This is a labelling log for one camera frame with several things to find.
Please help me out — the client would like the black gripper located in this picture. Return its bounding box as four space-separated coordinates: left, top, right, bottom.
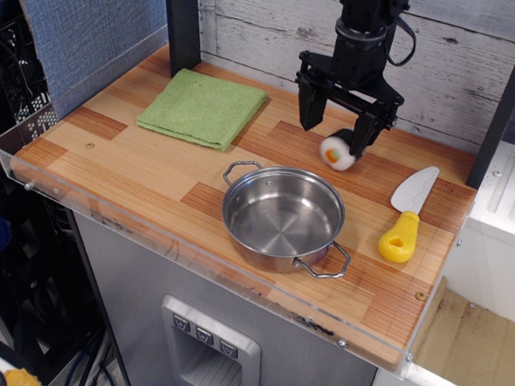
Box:
296 26 404 157

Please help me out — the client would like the plush sushi roll toy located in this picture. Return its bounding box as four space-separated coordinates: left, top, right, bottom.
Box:
319 128 358 171

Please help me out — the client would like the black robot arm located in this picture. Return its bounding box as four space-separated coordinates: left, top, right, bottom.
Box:
296 0 415 158

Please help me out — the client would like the stainless steel pot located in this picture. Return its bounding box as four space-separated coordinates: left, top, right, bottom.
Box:
221 161 351 279

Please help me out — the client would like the green folded cloth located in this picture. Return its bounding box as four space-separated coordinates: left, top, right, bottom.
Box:
137 69 267 151

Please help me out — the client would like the white toy sink unit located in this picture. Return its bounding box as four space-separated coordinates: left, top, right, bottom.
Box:
443 142 515 322

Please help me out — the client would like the blue fabric panel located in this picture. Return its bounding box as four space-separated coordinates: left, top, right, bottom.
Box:
19 0 168 119

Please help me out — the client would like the silver toy fridge dispenser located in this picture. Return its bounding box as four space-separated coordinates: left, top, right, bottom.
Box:
161 295 262 386

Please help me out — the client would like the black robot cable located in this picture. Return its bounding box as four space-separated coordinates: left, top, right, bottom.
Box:
382 15 420 68

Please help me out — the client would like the yellow handled toy knife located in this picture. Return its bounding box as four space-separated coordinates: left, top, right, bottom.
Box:
378 166 440 264

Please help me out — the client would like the dark right vertical post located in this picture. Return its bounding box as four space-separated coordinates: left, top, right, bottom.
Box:
466 65 515 189

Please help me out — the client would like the dark vertical post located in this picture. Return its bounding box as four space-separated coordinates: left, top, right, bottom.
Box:
166 0 201 77
466 65 515 189

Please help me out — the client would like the dark left vertical post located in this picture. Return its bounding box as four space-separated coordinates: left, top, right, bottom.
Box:
166 0 201 77

